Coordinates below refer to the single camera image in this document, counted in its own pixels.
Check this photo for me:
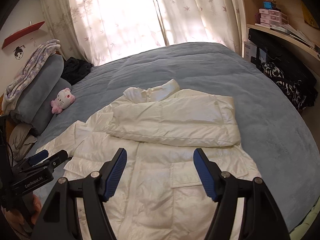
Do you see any light green bed sheet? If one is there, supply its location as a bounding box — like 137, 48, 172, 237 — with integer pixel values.
297, 206, 320, 232

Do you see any black cable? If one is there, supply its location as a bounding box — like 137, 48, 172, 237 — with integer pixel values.
6, 140, 15, 167

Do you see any beige quilt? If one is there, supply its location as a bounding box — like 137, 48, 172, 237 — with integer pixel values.
9, 124, 38, 162

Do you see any white down jacket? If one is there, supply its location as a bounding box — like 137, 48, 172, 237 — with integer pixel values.
35, 79, 262, 240

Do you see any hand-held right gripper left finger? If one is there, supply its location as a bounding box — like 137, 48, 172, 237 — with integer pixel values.
31, 148, 128, 240

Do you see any black and white patterned cloth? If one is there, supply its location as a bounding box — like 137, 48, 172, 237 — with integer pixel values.
260, 61, 308, 110

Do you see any yellow bag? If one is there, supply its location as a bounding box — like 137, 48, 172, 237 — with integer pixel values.
301, 4, 320, 28

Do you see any red wall shelf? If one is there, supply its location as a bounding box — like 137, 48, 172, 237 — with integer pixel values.
2, 21, 45, 49

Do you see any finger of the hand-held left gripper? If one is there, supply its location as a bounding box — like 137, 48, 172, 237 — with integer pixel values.
37, 149, 69, 171
25, 149, 49, 166

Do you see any black case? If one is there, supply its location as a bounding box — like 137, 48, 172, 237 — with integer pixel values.
247, 28, 318, 107

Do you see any cartoon face wall sticker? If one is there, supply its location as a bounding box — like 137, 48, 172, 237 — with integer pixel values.
13, 45, 26, 60

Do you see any folded purple floral blanket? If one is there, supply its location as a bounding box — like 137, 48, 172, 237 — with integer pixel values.
5, 39, 61, 113

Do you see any pink cat plush toy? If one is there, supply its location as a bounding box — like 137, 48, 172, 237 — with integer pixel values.
51, 87, 76, 115

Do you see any pile of papers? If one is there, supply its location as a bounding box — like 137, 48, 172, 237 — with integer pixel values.
270, 24, 316, 48

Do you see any white cardboard box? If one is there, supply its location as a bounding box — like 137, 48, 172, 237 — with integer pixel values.
243, 41, 267, 65

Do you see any black clothing pile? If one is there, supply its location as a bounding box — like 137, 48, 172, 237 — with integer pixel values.
61, 57, 94, 84

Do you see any person's left hand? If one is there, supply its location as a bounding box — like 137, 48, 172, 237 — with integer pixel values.
1, 194, 42, 239

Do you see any stack of pink boxes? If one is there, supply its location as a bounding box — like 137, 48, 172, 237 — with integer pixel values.
259, 8, 288, 28

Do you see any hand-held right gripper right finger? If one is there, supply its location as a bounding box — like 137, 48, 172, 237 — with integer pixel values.
193, 148, 292, 240

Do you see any white floral curtain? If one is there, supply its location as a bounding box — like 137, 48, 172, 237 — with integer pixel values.
150, 0, 242, 55
40, 0, 167, 66

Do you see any grey-blue pillow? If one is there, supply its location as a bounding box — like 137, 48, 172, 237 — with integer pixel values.
10, 55, 65, 124
29, 78, 73, 136

